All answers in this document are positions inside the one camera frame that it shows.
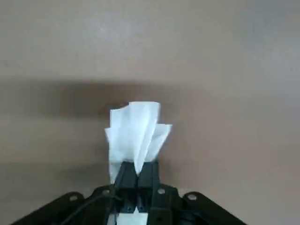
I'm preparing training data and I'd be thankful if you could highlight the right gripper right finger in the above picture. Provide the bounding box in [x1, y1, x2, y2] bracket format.
[137, 161, 247, 225]

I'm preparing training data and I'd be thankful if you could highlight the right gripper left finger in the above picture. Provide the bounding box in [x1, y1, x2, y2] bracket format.
[14, 161, 138, 225]

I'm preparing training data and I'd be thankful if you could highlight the white paper tissue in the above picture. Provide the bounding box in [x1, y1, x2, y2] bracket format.
[104, 101, 173, 225]

